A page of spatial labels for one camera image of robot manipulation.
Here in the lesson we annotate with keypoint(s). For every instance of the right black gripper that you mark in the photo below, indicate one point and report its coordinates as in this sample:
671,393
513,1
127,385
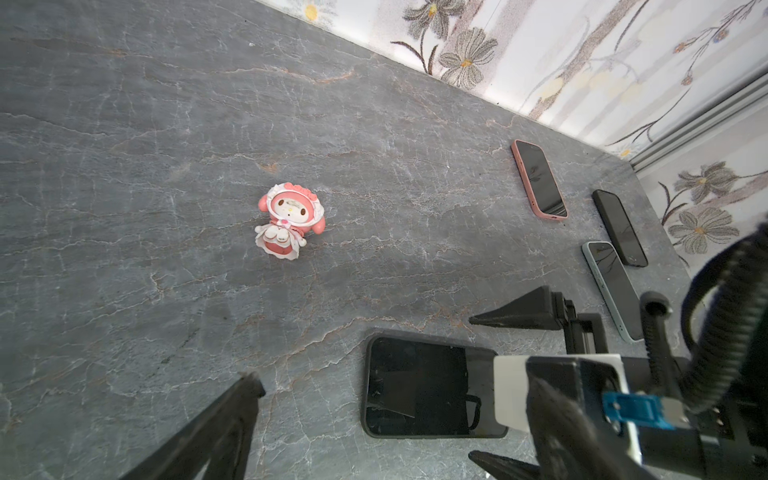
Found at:
540,309

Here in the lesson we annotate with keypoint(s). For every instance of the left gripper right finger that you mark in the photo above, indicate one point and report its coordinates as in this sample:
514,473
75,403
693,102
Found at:
569,445

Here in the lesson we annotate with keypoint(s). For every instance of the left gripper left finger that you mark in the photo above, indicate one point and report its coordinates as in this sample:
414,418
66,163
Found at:
216,443

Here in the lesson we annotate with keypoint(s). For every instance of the black phone case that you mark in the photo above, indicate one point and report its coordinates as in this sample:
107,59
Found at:
619,228
369,384

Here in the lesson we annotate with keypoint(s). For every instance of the light blue phone case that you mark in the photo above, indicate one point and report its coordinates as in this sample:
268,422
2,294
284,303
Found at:
591,264

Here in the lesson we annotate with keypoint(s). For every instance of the pink phone case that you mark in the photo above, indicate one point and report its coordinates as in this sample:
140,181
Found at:
539,180

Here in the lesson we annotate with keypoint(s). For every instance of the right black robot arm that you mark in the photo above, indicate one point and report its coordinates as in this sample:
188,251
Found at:
723,385

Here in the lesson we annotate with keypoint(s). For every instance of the small pink figurine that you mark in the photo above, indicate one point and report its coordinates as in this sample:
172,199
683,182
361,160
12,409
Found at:
294,211

